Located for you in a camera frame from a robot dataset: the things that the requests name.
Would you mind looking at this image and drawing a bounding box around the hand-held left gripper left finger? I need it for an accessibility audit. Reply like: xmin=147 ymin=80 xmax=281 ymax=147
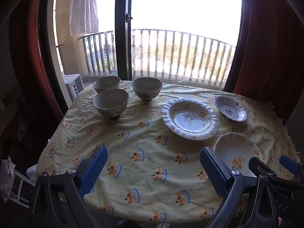
xmin=28 ymin=144 xmax=109 ymax=228

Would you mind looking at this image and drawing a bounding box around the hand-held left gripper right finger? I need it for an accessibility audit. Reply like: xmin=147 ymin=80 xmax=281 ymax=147
xmin=199 ymin=147 xmax=279 ymax=228

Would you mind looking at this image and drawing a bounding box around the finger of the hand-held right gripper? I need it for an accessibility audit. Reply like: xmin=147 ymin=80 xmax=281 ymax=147
xmin=248 ymin=156 xmax=298 ymax=184
xmin=279 ymin=155 xmax=304 ymax=183

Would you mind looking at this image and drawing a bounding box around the yellow floral scalloped plate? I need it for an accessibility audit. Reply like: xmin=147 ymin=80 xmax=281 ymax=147
xmin=213 ymin=132 xmax=264 ymax=177

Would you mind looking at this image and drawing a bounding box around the white beaded rim plate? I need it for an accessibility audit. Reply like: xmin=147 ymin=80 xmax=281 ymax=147
xmin=161 ymin=97 xmax=219 ymax=140

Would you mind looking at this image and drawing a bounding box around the red flower print plate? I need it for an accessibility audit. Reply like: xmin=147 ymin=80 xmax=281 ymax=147
xmin=214 ymin=96 xmax=248 ymax=122

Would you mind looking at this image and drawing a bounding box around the white bowl with dark rim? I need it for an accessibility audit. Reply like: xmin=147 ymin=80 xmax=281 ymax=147
xmin=131 ymin=77 xmax=163 ymax=101
xmin=93 ymin=89 xmax=129 ymax=119
xmin=92 ymin=76 xmax=121 ymax=93

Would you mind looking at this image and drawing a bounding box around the yellow printed tablecloth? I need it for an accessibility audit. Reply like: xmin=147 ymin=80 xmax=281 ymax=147
xmin=36 ymin=80 xmax=300 ymax=224

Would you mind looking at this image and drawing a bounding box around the white air conditioner unit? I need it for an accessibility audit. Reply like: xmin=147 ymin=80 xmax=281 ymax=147
xmin=62 ymin=74 xmax=85 ymax=100

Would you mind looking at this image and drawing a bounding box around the red curtain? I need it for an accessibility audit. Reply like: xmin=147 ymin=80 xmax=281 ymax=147
xmin=234 ymin=0 xmax=304 ymax=124
xmin=9 ymin=0 xmax=69 ymax=133

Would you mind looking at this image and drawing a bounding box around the balcony railing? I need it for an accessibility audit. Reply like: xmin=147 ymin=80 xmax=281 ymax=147
xmin=79 ymin=28 xmax=237 ymax=83

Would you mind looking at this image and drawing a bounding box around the pale hanging garment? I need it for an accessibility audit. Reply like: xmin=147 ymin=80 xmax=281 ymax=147
xmin=70 ymin=0 xmax=99 ymax=35

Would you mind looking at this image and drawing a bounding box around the white wire rack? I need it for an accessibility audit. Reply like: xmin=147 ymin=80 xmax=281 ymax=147
xmin=9 ymin=171 xmax=36 ymax=207

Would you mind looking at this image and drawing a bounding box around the dark window frame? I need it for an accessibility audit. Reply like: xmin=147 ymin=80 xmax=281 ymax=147
xmin=38 ymin=0 xmax=252 ymax=105

